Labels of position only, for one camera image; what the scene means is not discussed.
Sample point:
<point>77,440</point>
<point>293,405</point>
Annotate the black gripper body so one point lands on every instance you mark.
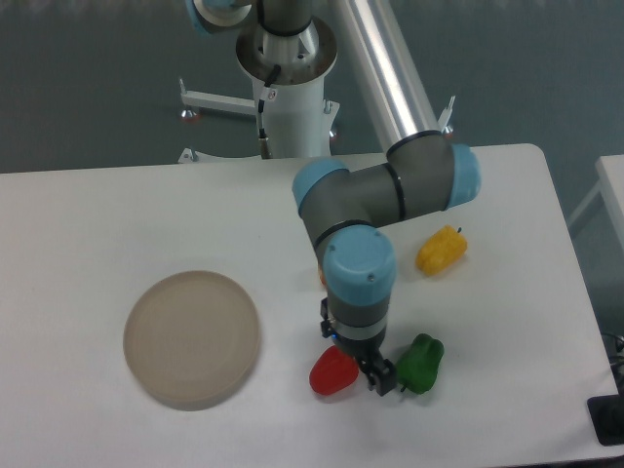
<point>361,343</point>

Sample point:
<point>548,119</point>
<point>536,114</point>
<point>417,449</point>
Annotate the red toy bell pepper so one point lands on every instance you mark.
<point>333,371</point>

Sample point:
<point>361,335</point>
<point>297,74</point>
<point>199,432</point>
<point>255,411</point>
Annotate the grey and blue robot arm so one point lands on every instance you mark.
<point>343,211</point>

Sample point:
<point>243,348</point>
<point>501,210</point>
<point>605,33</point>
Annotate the green toy bell pepper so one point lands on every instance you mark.
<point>418,367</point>

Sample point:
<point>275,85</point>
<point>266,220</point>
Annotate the yellow toy bell pepper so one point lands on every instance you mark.
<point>442,250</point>

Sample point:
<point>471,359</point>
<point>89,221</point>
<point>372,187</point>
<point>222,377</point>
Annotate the toy toasted bread piece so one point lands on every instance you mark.
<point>321,277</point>

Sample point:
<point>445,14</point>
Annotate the beige round plate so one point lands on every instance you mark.
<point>192,339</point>

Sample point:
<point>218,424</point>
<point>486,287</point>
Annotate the black device at table edge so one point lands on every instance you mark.
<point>607,418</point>

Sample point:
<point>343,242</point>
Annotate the white side table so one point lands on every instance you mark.
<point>607,192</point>

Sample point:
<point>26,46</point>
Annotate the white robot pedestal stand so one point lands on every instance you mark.
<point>288,63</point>

